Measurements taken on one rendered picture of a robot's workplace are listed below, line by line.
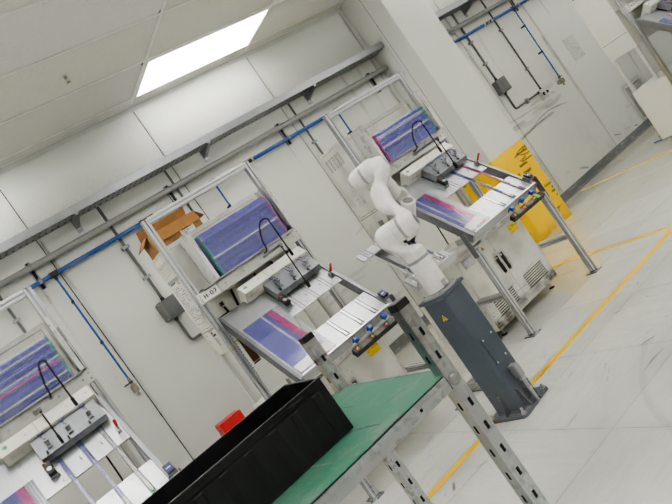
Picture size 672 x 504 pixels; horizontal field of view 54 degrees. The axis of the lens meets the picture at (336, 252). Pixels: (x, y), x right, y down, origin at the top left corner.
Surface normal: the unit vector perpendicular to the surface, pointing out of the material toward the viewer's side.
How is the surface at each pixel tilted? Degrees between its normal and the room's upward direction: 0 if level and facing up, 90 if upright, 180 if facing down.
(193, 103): 90
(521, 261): 90
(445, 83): 90
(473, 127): 90
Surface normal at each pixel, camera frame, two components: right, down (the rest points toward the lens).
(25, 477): -0.08, -0.75
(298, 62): 0.42, -0.26
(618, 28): -0.70, 0.51
